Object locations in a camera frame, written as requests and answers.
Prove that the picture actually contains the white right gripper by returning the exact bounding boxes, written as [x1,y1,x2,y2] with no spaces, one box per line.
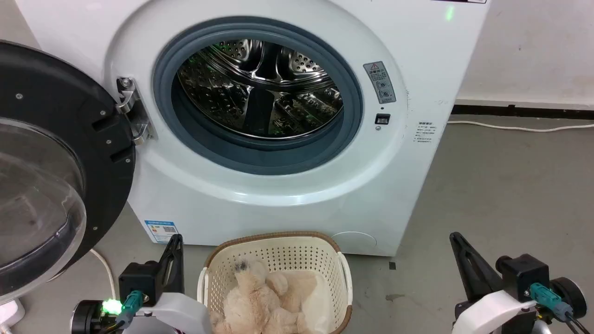
[449,231,539,334]

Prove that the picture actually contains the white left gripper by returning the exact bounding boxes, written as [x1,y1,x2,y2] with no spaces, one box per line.
[123,234,214,334]

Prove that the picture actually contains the white front-load washing machine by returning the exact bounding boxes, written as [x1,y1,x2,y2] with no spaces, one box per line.
[14,0,492,257]

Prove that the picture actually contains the steel washing machine drum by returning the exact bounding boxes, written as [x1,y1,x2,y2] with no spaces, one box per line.
[177,39,344,139]

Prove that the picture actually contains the black round washer door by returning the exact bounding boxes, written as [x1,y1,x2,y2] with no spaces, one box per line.
[0,40,136,305]

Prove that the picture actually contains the blue white energy label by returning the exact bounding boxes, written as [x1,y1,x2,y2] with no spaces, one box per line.
[144,219,179,244]

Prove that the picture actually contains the beige plush teddy bear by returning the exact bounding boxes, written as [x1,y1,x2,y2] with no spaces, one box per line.
[210,259,322,334]

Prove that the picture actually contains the cream perforated laundry basket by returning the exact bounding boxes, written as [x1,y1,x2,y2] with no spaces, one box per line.
[197,231,354,334]

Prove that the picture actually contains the round white filter cover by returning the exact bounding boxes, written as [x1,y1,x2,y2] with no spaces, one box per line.
[330,231,378,255]

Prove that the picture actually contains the grey rubber door gasket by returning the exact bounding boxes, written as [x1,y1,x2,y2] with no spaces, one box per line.
[153,16,364,176]

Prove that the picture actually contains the printed text label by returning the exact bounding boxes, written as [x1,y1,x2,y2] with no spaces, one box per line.
[416,121,438,144]

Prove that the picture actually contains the metal door hinge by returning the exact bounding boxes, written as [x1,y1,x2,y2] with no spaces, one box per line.
[116,77,154,146]

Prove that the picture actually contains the black baseboard strip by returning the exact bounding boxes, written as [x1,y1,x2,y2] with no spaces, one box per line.
[452,104,594,121]

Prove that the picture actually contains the white power plug block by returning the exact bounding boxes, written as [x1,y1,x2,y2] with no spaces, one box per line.
[0,299,26,328]

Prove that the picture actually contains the grey warning sticker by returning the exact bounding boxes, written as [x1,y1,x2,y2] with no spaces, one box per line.
[363,61,397,105]

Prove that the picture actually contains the teal left camera connector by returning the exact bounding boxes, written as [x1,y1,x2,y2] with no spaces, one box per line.
[115,290,144,327]

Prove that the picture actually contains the teal camera connector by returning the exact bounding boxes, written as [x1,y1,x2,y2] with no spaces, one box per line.
[115,290,144,327]
[529,283,575,323]

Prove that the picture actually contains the white power cable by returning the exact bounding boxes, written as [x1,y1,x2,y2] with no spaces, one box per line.
[90,249,117,302]

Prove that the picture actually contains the teal right camera connector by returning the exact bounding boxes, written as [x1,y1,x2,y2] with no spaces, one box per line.
[529,283,575,323]

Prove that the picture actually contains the white floor cable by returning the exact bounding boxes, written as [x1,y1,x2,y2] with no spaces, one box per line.
[447,120,594,133]

